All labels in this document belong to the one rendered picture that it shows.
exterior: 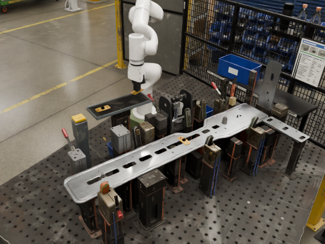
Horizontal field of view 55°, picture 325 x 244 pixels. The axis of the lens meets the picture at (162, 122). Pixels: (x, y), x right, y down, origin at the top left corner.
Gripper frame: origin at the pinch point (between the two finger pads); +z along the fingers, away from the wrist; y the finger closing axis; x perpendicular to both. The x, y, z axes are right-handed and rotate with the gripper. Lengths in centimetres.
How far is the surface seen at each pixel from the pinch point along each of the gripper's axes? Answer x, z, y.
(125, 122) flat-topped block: -9.8, 20.1, -0.9
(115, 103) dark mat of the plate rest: -11.7, 8.5, -6.8
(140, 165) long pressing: -31.6, 24.4, 27.4
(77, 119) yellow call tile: -37.1, 8.5, -12.0
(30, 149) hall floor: 7, 125, -152
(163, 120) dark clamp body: 2.1, 17.5, 18.3
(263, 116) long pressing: 57, 24, 63
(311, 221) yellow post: 84, 121, 115
